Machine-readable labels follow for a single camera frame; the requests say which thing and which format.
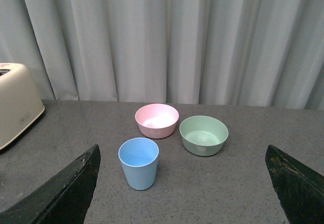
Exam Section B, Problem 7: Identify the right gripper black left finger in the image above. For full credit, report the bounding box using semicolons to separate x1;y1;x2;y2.
1;145;101;223

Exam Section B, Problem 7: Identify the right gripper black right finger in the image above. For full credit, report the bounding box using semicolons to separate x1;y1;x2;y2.
265;145;323;223

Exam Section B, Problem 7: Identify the light blue plastic cup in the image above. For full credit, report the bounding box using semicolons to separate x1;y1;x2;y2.
118;137;159;191

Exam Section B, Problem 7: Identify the cream white toaster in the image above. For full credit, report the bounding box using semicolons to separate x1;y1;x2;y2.
1;63;45;149

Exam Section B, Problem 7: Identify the green plastic bowl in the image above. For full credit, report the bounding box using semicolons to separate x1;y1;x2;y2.
179;116;229;157

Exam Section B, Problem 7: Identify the pink plastic bowl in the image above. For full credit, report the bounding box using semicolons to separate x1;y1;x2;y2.
135;103;179;139

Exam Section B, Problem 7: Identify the grey white curtain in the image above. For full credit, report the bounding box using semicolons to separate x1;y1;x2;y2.
1;0;323;109

